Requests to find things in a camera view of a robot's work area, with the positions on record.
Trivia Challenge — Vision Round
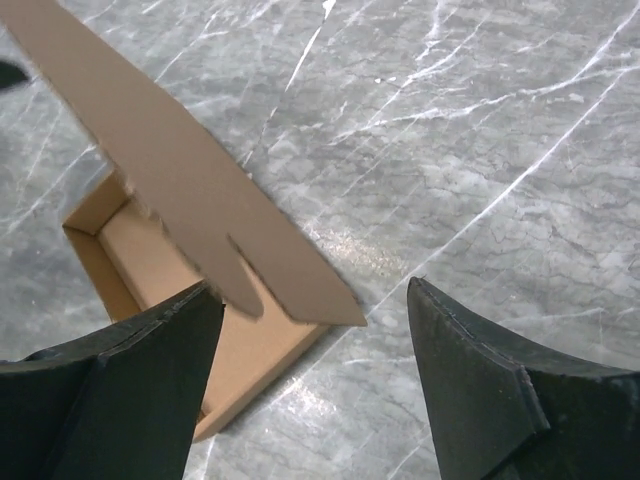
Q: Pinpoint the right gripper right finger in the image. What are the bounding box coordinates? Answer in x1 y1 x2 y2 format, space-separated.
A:
407 277 639 480

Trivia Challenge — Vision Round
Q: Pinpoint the brown cardboard box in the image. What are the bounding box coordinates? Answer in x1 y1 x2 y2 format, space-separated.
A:
1 1 365 441

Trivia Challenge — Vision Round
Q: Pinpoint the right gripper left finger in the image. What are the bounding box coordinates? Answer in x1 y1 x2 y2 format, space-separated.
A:
1 283 224 479

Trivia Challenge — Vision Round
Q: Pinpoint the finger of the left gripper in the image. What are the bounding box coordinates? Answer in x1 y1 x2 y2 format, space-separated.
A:
0 59 29 91

